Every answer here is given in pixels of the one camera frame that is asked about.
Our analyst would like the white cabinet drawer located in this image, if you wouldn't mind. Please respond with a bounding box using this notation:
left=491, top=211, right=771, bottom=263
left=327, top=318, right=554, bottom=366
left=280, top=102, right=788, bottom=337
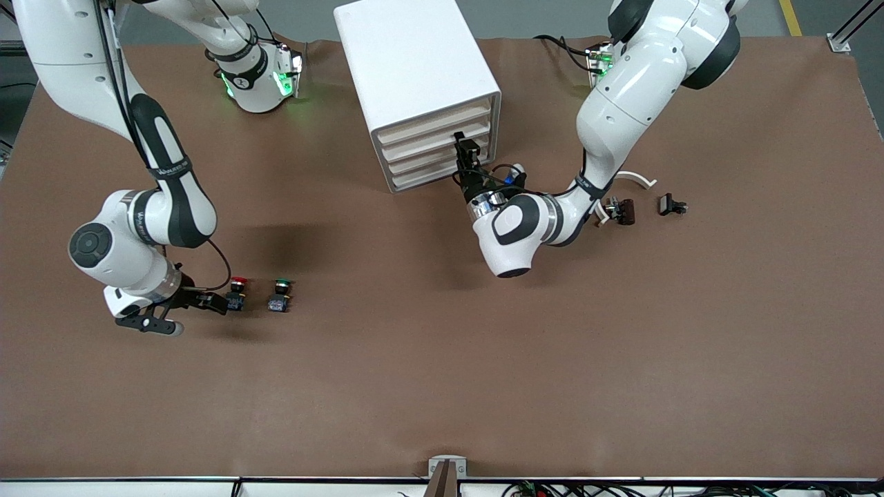
left=377, top=113, right=498, bottom=164

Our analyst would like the green push button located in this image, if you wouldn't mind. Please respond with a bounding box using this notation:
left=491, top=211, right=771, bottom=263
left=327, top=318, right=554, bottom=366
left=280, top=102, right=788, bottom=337
left=267, top=278, right=294, bottom=313

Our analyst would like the white four-drawer cabinet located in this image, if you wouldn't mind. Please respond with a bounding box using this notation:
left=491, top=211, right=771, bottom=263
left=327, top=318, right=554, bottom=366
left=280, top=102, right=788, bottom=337
left=334, top=0, right=503, bottom=194

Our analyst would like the silver base connector plate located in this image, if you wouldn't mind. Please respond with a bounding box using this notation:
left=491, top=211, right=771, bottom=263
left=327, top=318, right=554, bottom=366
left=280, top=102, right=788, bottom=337
left=275, top=43, right=305, bottom=99
left=586, top=41, right=617, bottom=92

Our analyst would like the brown table cover sheet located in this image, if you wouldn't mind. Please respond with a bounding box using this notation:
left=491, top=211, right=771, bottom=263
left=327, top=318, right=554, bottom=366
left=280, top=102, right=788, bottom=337
left=0, top=35, right=884, bottom=480

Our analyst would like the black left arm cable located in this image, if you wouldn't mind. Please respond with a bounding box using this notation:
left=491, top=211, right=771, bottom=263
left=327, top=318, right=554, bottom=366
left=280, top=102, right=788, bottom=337
left=452, top=148, right=602, bottom=208

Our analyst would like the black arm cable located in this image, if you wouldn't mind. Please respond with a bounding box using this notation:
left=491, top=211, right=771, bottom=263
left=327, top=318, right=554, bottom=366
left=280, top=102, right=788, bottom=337
left=93, top=0, right=232, bottom=294
left=452, top=148, right=602, bottom=208

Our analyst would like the black left base cable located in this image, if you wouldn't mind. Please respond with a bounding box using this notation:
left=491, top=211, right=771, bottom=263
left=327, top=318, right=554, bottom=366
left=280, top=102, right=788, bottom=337
left=533, top=33, right=596, bottom=75

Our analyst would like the black base cable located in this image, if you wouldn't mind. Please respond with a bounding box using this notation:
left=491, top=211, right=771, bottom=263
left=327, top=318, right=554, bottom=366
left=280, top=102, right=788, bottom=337
left=207, top=0, right=278, bottom=48
left=533, top=33, right=596, bottom=75

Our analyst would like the metal valve with brown handle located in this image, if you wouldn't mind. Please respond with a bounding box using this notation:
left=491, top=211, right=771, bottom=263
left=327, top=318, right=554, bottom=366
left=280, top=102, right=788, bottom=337
left=604, top=197, right=636, bottom=226

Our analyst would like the white half-ring pipe clamp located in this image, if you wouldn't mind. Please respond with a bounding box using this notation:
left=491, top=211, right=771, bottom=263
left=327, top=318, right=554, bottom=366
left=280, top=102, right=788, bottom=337
left=593, top=170, right=657, bottom=226

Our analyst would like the white table edge rail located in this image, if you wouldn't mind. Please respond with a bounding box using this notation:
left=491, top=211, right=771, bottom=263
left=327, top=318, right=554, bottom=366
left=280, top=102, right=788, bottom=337
left=0, top=476, right=884, bottom=497

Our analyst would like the black right base cable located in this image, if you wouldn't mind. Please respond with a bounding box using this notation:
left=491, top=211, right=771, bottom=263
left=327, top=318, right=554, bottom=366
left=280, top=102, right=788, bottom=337
left=207, top=0, right=278, bottom=48

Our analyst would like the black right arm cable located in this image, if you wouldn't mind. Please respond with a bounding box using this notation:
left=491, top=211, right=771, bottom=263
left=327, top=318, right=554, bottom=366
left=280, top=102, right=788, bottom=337
left=93, top=0, right=232, bottom=294

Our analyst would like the silver table edge bracket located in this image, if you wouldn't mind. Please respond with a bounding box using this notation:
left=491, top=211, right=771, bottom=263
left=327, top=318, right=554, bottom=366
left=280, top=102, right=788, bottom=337
left=427, top=454, right=468, bottom=497

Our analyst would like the tangled cable bundle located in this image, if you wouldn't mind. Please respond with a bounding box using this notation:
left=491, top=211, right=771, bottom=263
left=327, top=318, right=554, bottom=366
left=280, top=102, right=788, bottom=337
left=501, top=481, right=884, bottom=497

